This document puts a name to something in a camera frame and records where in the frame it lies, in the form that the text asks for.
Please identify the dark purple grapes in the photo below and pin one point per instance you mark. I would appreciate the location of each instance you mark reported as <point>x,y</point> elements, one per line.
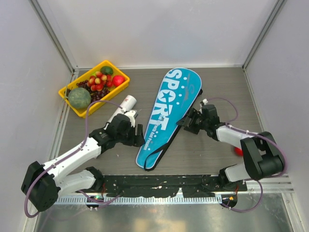
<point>97,91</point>

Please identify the green lime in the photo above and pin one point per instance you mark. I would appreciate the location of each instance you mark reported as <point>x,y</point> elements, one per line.
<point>107,70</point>

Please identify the red apple in bin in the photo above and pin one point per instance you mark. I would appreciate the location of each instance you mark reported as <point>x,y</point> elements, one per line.
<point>118,80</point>

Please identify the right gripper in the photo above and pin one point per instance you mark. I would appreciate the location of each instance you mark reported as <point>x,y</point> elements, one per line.
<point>192,113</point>

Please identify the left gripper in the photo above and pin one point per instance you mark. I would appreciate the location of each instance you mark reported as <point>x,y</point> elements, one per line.
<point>138,139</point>

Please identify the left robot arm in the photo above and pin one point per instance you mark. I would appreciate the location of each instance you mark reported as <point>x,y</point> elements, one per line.
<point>44,183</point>

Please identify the green melon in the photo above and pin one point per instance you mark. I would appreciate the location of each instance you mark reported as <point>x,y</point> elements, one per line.
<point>79,98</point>

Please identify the white cable duct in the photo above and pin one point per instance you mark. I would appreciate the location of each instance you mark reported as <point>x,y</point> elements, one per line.
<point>178,199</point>

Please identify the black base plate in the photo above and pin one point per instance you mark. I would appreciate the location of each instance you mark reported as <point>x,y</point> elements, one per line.
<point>163,186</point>

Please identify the blue racket bag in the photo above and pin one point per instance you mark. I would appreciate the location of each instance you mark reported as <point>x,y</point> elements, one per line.
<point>178,91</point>

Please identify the white shuttlecock tube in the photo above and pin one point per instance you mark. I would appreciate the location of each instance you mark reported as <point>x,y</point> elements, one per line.
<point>128,103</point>

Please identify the red apple on table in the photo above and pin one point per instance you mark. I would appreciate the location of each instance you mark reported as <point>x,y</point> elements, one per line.
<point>238,151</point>

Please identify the yellow plastic bin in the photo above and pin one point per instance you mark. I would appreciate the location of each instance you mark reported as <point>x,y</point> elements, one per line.
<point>64,92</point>

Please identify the red cherry bunch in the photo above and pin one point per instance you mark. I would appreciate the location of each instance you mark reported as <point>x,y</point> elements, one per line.
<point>99,81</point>

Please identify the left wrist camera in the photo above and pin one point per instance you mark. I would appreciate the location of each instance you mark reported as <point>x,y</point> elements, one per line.
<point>131,115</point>

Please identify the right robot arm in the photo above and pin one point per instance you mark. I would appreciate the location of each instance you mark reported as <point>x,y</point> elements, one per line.
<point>261,156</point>

